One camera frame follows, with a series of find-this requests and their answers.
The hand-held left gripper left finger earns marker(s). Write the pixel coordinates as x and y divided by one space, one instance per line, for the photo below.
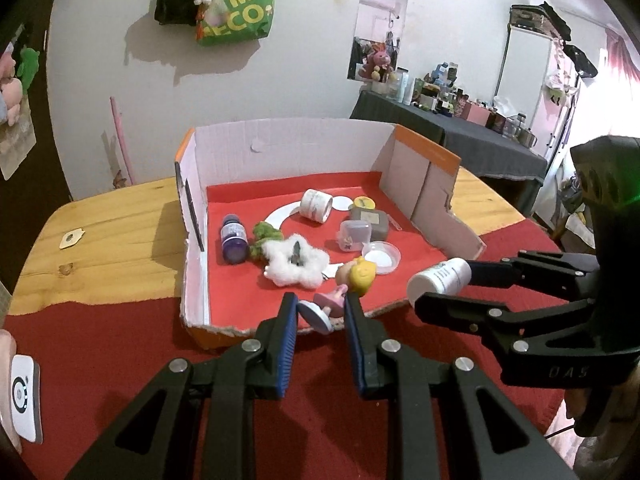
287 345

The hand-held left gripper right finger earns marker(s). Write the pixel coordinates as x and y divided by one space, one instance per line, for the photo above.
356 350

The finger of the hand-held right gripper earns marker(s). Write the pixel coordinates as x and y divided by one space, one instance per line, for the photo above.
450 310
540 270

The white pill bottle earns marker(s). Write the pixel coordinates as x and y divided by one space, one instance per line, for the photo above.
440 277

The blonde doll figurine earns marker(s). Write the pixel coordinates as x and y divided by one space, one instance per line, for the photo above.
360 275

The white fluffy star plush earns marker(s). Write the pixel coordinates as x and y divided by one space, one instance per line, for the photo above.
310 265

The clear round lid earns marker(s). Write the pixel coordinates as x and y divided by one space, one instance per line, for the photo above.
382 257

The grey soap bar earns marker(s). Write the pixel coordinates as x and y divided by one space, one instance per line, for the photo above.
377 222

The clear plastic container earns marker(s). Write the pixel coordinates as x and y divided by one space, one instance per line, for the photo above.
352 235

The green leafy plush toy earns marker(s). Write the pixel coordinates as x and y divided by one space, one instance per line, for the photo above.
262 232

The dark blue bottle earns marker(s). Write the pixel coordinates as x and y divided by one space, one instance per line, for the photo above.
234 240

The white jar with label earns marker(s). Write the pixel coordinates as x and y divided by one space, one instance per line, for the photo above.
315 203

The orange cardboard box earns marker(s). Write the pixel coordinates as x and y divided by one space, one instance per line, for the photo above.
300 160

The person's right hand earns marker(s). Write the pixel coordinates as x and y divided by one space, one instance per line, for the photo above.
579 404

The pile of plush toys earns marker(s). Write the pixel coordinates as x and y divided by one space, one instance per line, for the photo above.
575 210

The side table with dark cloth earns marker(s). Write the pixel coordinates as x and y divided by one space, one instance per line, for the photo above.
475 150

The metal pot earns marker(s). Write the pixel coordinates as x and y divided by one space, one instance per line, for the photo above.
524 132

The red knitted mat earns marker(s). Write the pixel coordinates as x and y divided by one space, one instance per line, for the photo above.
125 335

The row of bottles and jars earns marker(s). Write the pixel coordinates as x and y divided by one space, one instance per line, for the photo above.
450 95

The white refrigerator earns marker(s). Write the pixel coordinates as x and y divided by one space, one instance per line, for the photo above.
525 70

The black hanging cloth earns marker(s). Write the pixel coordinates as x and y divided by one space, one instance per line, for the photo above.
582 60

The small paper tag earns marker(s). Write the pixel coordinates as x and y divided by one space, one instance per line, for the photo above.
72 239

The black bag on refrigerator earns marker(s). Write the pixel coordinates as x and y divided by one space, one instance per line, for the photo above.
537 17

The pink plush doll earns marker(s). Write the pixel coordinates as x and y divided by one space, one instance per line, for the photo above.
380 60

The white remote control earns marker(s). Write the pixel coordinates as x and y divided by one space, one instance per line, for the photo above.
25 395

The pink stick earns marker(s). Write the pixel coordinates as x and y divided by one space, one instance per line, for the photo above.
120 135

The pink case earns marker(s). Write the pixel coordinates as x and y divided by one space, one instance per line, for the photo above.
5 345

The dark wooden door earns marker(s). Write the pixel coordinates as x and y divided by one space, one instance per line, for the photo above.
47 185

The white air conditioner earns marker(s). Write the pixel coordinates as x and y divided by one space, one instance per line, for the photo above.
380 1

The green shopping bag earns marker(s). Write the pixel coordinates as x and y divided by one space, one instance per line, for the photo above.
240 15

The brown paper bag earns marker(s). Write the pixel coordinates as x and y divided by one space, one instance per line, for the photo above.
17 145

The pink plush toy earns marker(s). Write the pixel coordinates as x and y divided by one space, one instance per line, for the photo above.
12 95

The green plush doll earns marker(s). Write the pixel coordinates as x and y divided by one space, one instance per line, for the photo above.
29 62

